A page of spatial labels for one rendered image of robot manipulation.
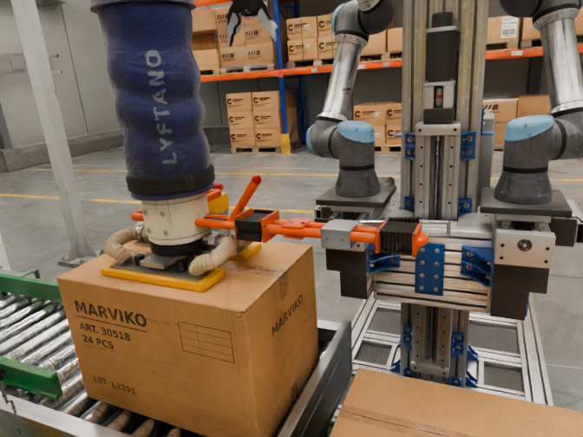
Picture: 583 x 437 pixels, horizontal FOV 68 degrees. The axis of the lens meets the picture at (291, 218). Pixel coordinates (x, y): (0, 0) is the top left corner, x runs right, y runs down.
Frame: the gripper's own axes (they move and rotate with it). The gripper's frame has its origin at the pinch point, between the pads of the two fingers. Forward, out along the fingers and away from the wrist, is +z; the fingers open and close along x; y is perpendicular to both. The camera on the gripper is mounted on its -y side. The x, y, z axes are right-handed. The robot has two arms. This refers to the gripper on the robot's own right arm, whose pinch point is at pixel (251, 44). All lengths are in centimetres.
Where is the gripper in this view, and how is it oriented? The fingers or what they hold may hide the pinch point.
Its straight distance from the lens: 135.5
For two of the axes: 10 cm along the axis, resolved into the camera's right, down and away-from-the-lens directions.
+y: 3.9, -3.1, 8.7
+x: -9.2, -0.6, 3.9
